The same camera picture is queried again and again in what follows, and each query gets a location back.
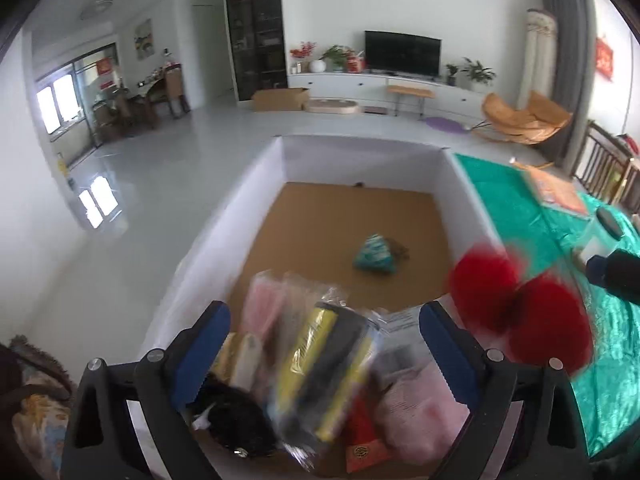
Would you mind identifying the white tv cabinet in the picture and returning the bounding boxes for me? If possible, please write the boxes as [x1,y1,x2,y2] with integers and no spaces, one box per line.
[288,73,485,119]

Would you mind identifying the brown cardboard box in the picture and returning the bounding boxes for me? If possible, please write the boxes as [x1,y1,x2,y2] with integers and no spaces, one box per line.
[252,88,310,112]

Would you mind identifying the black lace scrunchie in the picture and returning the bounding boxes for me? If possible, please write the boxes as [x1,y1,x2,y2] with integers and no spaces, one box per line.
[186,373,277,460]

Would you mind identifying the green potted plant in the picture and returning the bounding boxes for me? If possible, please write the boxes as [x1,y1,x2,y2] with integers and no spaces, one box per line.
[461,58,497,86]

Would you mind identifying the purple round mat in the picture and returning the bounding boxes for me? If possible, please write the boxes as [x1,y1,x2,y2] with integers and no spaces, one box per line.
[423,117,468,134]

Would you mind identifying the pink striped packet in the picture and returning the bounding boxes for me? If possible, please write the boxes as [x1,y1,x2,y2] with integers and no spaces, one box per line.
[240,271,285,341]

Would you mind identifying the red flower vase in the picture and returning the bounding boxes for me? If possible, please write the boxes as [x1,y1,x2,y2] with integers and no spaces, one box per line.
[290,41,317,74]

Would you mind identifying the red snack packet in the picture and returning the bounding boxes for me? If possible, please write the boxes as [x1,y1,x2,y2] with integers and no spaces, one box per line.
[344,394,392,474]

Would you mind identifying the wooden chair back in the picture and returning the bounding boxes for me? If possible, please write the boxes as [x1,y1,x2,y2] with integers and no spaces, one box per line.
[572,120,639,205]

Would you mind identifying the white standing air conditioner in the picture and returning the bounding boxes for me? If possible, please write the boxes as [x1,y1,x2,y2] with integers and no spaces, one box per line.
[516,9,558,108]

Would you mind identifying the teal wrapped packet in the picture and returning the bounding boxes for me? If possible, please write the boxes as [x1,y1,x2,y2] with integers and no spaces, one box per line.
[352,233,409,274]

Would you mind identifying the white wet wipes pack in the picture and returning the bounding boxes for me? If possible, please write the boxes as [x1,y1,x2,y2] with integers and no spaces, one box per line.
[373,306,432,388]

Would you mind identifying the yellow black sponge pack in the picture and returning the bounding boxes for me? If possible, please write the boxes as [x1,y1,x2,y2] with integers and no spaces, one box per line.
[266,281,384,471]

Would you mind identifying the black television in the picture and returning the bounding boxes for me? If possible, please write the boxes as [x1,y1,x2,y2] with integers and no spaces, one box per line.
[364,30,442,77]

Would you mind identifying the white cardboard box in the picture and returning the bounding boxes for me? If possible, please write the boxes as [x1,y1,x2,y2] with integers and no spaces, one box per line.
[143,136,500,350]

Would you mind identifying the orange lounge chair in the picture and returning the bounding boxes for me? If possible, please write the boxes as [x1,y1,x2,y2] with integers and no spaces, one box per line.
[471,91,573,145]

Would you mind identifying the red yarn ball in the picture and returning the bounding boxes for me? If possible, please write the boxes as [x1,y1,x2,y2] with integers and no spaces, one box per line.
[449,245,594,376]

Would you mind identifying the orange book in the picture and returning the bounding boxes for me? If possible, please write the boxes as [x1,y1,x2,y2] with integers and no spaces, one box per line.
[511,160,589,218]

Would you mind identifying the pink mesh bath pouf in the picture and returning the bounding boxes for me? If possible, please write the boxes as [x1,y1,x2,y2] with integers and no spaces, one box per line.
[375,363,470,465]

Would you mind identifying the black display cabinet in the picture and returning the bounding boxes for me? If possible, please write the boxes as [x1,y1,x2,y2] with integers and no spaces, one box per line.
[226,0,288,102]

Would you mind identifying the small wooden bench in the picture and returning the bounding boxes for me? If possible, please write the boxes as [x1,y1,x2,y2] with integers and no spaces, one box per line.
[385,84,437,118]

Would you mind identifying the beige packet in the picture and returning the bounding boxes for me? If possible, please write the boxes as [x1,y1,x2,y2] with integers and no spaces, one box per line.
[209,333,264,392]

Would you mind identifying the wooden dining table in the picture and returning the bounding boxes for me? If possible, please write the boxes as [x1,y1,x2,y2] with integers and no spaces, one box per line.
[91,63,191,136]

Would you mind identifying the green satin tablecloth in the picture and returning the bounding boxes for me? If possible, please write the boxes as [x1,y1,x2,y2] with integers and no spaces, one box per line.
[458,155,640,456]

